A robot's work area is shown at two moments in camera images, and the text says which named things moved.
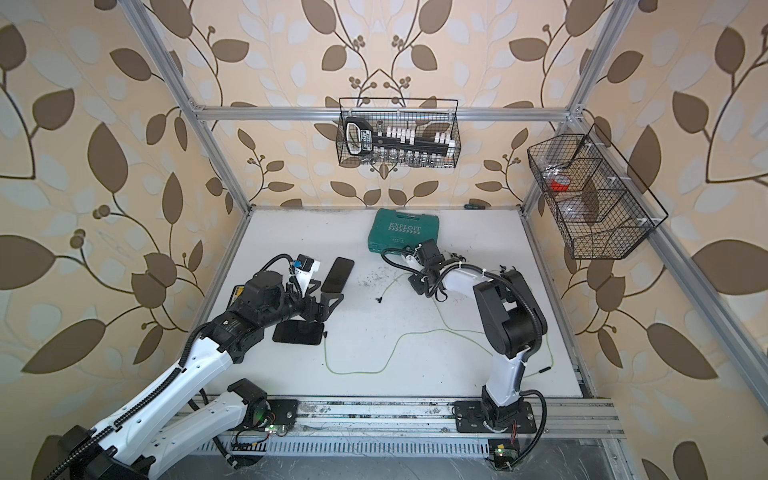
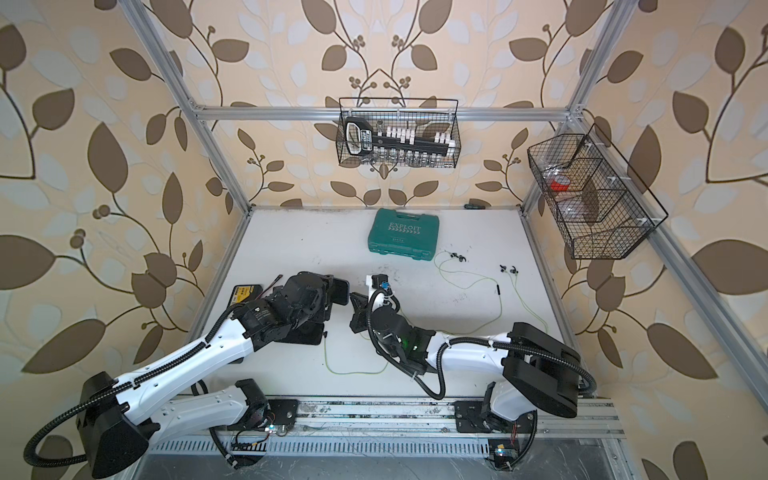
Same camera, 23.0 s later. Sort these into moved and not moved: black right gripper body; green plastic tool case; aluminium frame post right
Moved: black right gripper body
Not moved: green plastic tool case; aluminium frame post right
